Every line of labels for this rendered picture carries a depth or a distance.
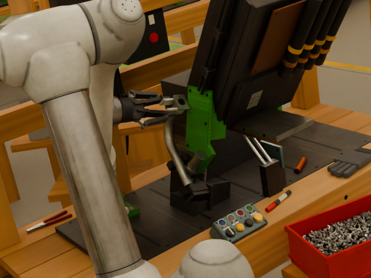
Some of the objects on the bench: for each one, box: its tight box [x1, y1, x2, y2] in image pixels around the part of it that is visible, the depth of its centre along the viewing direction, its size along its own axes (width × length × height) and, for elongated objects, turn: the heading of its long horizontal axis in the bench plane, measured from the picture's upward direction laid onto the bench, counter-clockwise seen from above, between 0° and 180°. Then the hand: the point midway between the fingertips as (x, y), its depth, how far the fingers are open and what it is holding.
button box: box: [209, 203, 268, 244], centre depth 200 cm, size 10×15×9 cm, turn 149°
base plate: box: [55, 121, 371, 261], centre depth 233 cm, size 42×110×2 cm, turn 149°
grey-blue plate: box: [260, 140, 287, 186], centre depth 222 cm, size 10×2×14 cm, turn 59°
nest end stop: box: [186, 190, 209, 204], centre depth 213 cm, size 4×7×6 cm, turn 149°
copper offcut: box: [294, 157, 306, 174], centre depth 231 cm, size 9×2×2 cm, turn 178°
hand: (172, 106), depth 214 cm, fingers closed on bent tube, 3 cm apart
